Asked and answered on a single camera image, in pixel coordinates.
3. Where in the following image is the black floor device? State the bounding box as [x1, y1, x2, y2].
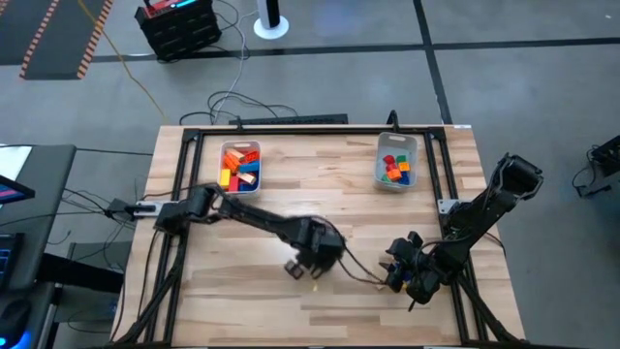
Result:
[571, 134, 620, 199]

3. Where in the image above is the black power adapter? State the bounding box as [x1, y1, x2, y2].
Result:
[105, 197, 129, 218]

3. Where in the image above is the black desk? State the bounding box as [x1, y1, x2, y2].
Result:
[0, 143, 78, 292]

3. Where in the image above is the white plastic bin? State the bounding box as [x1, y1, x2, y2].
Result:
[216, 140, 264, 197]
[373, 131, 419, 194]

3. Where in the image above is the black equipment case red top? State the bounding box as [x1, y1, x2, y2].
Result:
[134, 0, 224, 63]

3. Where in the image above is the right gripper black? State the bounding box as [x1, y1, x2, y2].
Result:
[386, 231, 438, 304]

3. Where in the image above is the yellow floor cable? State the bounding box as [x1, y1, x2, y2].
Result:
[77, 0, 170, 123]

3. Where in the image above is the white round pedestal stand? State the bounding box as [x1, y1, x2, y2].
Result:
[252, 0, 291, 41]

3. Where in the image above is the black mat orange striped edge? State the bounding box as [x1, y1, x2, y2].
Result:
[0, 0, 115, 81]

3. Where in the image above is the black looped floor cable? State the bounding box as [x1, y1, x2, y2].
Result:
[178, 90, 299, 126]

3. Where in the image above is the black power strip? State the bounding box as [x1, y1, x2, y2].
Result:
[228, 112, 350, 127]

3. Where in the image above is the black camera cable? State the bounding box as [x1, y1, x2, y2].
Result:
[319, 216, 389, 287]

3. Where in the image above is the lit computer screen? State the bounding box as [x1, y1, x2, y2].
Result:
[0, 174, 37, 206]

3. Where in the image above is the black aluminium table frame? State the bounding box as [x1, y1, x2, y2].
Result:
[104, 124, 529, 349]

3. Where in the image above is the black keyboard blue light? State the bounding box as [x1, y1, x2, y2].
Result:
[0, 232, 25, 290]

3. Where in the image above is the white floor cable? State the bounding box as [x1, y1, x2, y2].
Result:
[211, 0, 252, 125]

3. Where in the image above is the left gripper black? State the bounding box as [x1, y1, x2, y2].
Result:
[284, 216, 348, 281]

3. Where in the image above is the white paper sheet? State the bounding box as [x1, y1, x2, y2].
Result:
[0, 144, 33, 181]

